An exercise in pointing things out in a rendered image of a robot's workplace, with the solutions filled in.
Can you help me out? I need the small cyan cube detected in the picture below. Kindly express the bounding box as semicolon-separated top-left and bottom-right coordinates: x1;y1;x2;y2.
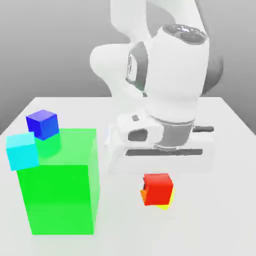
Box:
5;131;40;172

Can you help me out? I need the small yellow cube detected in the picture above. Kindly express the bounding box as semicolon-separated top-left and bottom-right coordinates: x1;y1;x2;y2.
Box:
155;187;177;211

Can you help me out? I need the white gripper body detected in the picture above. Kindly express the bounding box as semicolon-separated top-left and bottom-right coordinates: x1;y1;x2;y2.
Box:
104;131;214;175

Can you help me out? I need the small blue cube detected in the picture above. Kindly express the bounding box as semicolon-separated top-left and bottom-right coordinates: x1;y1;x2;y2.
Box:
25;109;60;141

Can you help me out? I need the small red cube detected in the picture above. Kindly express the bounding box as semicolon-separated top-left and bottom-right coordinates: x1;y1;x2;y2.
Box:
142;173;174;207

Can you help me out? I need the large green box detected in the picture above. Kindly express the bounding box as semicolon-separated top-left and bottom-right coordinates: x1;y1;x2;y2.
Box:
16;128;100;236

